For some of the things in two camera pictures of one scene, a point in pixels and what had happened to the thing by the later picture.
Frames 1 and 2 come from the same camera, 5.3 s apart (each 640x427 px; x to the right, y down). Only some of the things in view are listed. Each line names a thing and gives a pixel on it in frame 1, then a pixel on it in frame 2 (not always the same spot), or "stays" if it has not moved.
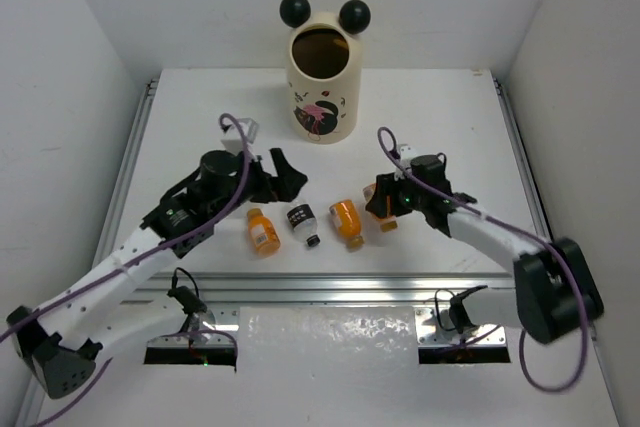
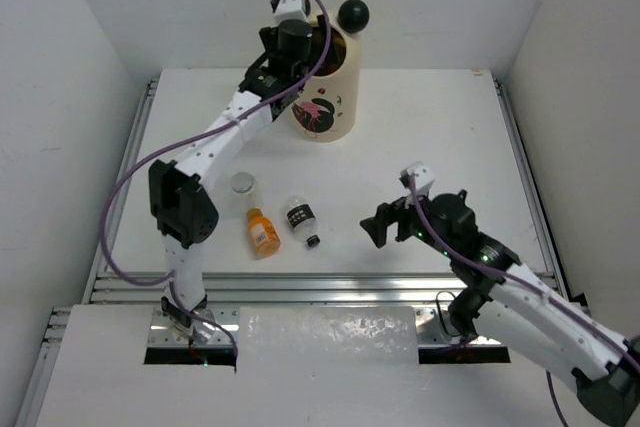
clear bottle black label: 302,218 stays
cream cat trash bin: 324,69 stays
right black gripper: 387,185 to 385,215
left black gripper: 273,183 to 267,40
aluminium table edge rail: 328,288 stays
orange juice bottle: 263,233 stays
